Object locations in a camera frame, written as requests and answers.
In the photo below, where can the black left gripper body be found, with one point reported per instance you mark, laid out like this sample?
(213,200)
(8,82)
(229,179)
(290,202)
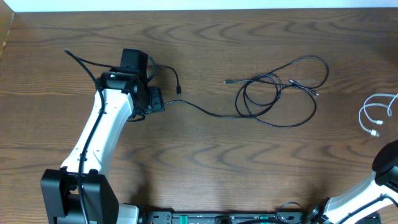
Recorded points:
(156,99)

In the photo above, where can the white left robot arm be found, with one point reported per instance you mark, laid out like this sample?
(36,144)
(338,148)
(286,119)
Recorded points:
(79,191)

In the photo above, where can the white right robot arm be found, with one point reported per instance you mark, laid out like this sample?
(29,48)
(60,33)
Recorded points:
(379,190)

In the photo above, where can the wooden side panel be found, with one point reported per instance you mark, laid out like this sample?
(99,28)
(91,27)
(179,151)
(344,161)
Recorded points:
(6,19)

